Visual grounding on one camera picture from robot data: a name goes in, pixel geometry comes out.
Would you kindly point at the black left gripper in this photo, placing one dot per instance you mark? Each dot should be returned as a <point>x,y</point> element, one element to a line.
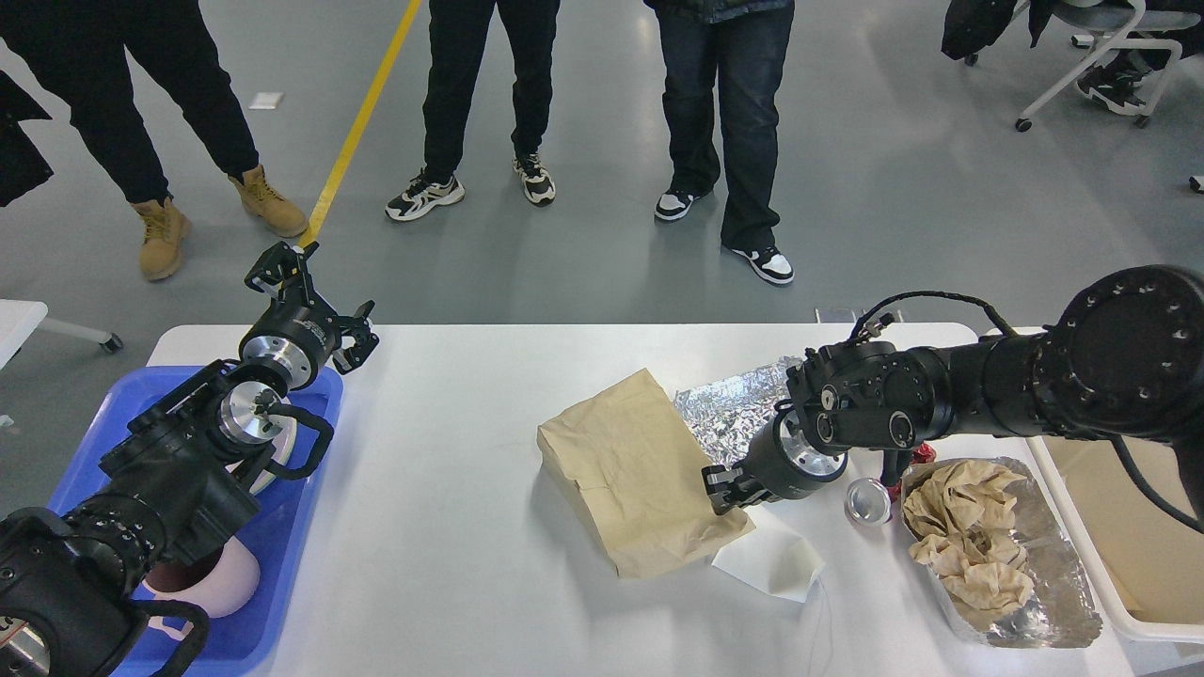
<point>297,332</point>

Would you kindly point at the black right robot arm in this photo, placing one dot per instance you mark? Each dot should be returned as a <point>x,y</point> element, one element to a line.
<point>1122,364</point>

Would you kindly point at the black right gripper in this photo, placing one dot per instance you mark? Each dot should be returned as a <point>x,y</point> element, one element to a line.
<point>780,463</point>

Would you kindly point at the crushed red soda can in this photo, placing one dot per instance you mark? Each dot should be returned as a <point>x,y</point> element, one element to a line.
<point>871,501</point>

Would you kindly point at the brown paper bag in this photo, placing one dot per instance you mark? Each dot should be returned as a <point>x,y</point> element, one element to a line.
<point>631,469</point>

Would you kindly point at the white paper sheet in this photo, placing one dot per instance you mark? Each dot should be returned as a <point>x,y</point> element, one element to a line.
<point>772,558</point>

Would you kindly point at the aluminium foil sheet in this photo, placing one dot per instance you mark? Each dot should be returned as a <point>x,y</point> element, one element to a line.
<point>724,415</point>

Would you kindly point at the white plastic bin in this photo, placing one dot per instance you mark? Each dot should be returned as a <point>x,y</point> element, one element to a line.
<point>1144,567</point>

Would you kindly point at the foil tray with brown paper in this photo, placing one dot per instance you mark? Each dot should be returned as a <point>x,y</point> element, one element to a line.
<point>999,561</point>

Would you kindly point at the person in dark jeans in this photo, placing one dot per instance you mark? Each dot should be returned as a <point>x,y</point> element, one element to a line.
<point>724,62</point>

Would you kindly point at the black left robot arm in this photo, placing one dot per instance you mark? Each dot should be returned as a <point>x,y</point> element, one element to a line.
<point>180,485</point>

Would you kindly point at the pink mug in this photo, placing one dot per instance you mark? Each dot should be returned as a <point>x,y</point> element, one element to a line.
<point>220,583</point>

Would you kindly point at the white side table left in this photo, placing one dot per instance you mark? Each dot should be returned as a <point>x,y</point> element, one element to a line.
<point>19,320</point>

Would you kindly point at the pink plate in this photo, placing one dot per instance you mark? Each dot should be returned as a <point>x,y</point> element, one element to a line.
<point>285,433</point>

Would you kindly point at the floor outlet plates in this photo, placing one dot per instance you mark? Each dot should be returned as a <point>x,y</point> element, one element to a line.
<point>850,315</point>

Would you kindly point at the blue plastic tray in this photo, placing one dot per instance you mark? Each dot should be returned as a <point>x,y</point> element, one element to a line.
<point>276,536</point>

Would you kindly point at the white office chair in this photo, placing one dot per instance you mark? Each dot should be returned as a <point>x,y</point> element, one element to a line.
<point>971,26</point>

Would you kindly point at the seated person in background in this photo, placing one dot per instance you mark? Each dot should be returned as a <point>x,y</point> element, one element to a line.
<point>1114,85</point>

